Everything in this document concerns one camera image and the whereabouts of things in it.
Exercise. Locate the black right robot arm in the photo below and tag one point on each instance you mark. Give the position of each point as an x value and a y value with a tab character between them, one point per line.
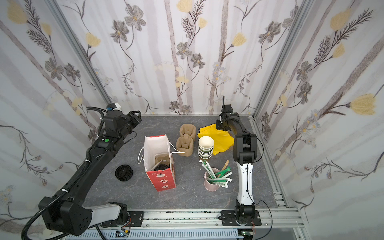
244	154

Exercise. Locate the yellow napkin stack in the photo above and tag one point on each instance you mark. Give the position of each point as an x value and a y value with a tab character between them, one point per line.
222	139

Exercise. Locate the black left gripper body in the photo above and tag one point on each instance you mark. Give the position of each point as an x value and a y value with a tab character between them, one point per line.
132	118

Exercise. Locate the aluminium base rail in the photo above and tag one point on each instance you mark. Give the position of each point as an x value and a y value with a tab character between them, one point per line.
214	224

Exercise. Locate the stack of black lids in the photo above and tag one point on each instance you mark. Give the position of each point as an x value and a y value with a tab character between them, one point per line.
124	173

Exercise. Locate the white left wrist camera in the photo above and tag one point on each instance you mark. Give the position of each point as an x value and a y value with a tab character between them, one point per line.
113	106

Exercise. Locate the black plastic cup lid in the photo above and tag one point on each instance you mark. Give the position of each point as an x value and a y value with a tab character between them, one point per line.
161	167

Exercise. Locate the aluminium corner frame post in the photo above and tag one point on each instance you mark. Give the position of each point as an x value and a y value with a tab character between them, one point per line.
284	52

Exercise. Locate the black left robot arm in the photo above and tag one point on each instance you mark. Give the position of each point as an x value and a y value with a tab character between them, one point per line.
64	212

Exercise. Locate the red white paper gift bag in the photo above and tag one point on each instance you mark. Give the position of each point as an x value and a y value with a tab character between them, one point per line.
154	146

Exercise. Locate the pink metal straw bucket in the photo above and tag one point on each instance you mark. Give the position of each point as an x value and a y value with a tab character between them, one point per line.
210	187

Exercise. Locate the single brown pulp cup carrier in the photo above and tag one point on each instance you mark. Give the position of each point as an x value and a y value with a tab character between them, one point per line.
161	159

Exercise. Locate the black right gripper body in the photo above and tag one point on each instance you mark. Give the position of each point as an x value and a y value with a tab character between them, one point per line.
224	113

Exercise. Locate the stack of paper cups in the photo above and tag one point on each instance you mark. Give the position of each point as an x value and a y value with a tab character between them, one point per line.
206	147

